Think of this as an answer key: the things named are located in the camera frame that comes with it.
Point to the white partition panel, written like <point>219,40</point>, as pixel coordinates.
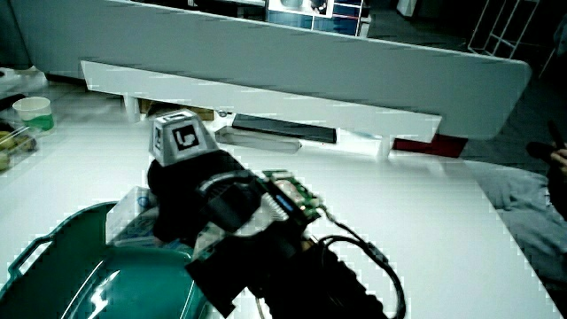
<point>310,62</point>

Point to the white milk carton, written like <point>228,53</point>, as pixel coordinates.
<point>128,217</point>

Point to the red box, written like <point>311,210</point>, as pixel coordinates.
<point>434,146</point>

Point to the clear plastic food container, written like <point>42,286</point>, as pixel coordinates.
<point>15,146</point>

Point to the white green paper cup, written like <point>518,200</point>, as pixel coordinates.
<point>33,113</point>

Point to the white desk riser shelf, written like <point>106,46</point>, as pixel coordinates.
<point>266,99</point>

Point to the black keyboard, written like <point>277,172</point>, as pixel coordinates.
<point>283,128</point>

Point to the black handheld device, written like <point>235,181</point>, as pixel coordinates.
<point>541,150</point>

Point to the green plastic basket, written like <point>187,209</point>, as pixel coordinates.
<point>88,274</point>

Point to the grey flat keyboard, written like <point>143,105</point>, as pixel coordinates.
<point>257,141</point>

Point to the person's right forearm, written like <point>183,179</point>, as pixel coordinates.
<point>310,288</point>

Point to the brown cardboard box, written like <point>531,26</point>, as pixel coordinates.
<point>201,114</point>

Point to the person's right hand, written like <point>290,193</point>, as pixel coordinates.
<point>208,190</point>

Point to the blue shelf unit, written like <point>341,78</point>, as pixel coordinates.
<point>328,17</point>

